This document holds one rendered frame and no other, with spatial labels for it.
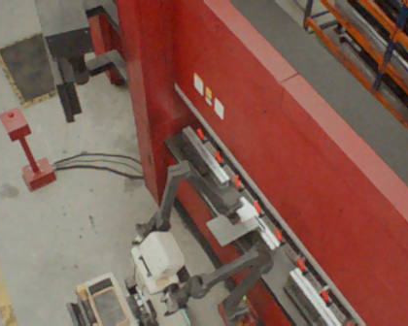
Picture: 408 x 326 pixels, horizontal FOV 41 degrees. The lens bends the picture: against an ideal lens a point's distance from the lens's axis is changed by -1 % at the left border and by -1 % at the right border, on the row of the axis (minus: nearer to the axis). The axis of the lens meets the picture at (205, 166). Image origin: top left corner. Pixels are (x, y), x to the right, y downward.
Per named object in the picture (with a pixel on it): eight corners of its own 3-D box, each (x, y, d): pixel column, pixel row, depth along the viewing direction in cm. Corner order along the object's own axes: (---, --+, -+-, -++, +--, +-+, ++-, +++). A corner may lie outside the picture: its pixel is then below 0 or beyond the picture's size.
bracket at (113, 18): (72, 14, 344) (70, 5, 338) (107, 0, 351) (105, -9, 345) (99, 52, 325) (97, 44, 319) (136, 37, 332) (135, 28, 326)
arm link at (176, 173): (167, 160, 284) (172, 173, 277) (191, 159, 289) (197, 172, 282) (152, 219, 312) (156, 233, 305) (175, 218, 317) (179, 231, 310)
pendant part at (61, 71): (53, 74, 368) (41, 34, 338) (71, 70, 370) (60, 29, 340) (67, 124, 344) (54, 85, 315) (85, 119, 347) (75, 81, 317)
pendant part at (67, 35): (59, 80, 384) (28, -22, 313) (94, 71, 389) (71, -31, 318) (74, 134, 358) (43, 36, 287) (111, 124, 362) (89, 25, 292)
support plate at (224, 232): (206, 223, 334) (206, 223, 333) (242, 204, 342) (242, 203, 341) (221, 246, 326) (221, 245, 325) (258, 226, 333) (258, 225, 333)
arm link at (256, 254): (259, 238, 281) (264, 252, 273) (270, 252, 289) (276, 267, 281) (185, 279, 288) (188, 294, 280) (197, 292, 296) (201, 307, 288)
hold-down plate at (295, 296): (283, 287, 324) (283, 285, 321) (289, 282, 325) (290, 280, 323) (314, 330, 310) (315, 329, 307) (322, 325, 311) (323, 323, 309)
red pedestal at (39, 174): (21, 176, 470) (-10, 114, 401) (48, 163, 478) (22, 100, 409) (30, 192, 461) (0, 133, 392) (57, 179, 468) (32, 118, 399)
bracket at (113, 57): (85, 68, 384) (84, 61, 379) (117, 55, 392) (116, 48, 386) (111, 106, 366) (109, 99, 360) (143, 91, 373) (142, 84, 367)
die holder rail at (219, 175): (183, 138, 384) (182, 129, 377) (189, 134, 386) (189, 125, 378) (221, 190, 361) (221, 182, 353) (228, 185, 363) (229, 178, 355)
